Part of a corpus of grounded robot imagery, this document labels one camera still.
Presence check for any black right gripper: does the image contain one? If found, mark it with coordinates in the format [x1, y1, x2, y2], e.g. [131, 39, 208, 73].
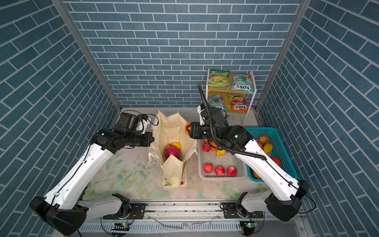
[186, 119, 220, 143]

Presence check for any yellow mango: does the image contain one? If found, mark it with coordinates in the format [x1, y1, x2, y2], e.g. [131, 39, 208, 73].
[171, 142, 181, 150]

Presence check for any cream canvas grocery bag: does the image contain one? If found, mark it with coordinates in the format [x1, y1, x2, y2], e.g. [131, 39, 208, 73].
[149, 111, 197, 188]

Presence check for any pink dragon fruit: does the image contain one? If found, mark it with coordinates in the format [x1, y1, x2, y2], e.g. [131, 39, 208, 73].
[163, 145, 181, 159]

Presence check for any red apple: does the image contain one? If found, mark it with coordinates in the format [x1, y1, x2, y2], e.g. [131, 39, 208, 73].
[215, 166, 226, 177]
[203, 163, 214, 174]
[227, 166, 238, 177]
[202, 144, 211, 153]

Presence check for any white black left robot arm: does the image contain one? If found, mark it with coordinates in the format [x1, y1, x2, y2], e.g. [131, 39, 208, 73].
[29, 111, 155, 236]

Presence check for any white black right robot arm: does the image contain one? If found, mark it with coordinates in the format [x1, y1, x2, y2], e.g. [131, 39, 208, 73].
[186, 101, 310, 222]

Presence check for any green Fox's candy bag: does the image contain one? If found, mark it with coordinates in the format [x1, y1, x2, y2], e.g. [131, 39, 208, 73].
[208, 95, 227, 112]

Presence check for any orange Fox's candy bag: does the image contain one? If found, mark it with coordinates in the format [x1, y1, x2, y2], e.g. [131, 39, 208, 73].
[227, 94, 249, 113]

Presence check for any green yellow candy bag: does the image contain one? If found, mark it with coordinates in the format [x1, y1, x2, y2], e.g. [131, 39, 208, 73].
[208, 69, 231, 88]

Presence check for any teal Fox's candy bag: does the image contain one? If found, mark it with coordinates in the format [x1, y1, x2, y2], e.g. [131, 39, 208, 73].
[231, 74, 255, 93]

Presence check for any small orange tangerine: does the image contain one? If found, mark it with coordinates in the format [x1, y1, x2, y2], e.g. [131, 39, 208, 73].
[209, 142, 218, 151]

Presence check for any yellow lemon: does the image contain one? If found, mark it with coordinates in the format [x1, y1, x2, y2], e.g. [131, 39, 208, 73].
[216, 150, 227, 156]

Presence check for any white plastic basket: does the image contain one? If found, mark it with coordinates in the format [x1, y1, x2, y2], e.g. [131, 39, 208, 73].
[197, 139, 248, 181]

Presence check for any white wooden two-tier shelf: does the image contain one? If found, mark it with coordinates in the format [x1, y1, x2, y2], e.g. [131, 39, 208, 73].
[206, 69, 257, 126]

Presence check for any brown potato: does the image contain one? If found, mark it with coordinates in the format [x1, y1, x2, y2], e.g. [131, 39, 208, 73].
[258, 134, 271, 144]

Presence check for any yellow bell pepper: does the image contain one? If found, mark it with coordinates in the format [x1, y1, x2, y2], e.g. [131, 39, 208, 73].
[263, 143, 273, 154]

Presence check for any teal plastic basket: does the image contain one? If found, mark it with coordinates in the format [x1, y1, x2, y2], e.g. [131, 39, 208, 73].
[245, 127, 299, 179]

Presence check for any red tomato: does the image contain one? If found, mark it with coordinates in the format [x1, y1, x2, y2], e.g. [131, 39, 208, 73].
[271, 157, 281, 167]

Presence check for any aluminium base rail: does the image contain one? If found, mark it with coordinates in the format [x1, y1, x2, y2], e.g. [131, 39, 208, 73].
[71, 201, 313, 237]

